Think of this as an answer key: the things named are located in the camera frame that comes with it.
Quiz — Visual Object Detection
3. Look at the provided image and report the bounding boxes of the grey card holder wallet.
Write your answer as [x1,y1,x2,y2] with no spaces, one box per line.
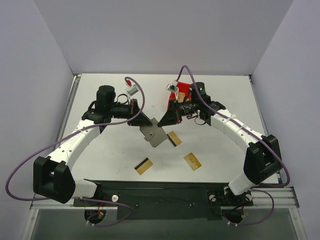
[139,118,168,148]

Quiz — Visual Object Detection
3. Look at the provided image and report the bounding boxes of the gold card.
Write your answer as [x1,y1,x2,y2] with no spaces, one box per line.
[183,152,202,171]
[134,157,154,176]
[167,131,182,147]

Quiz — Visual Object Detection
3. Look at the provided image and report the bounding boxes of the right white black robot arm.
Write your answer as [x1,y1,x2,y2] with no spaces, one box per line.
[157,82,281,205]

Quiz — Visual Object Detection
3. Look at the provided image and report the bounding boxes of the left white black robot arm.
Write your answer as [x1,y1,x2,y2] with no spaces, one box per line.
[33,85,152,206]

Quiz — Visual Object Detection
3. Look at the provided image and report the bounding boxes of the gold cards in bin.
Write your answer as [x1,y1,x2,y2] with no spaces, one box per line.
[177,92,186,103]

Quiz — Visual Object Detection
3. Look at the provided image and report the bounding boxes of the red plastic bin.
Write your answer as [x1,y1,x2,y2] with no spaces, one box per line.
[167,82,192,109]

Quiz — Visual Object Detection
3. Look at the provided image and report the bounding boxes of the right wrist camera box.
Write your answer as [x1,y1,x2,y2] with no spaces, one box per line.
[166,81,180,102]

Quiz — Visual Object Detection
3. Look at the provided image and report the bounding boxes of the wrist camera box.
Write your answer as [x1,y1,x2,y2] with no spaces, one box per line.
[166,81,180,102]
[124,78,139,97]

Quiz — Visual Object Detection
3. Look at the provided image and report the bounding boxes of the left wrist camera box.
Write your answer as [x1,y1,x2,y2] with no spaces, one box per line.
[124,78,139,97]

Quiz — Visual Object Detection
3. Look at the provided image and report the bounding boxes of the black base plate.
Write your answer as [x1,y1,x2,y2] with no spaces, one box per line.
[72,179,253,221]

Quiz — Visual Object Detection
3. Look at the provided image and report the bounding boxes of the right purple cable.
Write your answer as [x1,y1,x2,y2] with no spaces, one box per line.
[176,65,290,228]

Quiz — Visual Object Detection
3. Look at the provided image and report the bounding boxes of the aluminium table frame rail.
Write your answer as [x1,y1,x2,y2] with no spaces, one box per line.
[20,74,82,240]

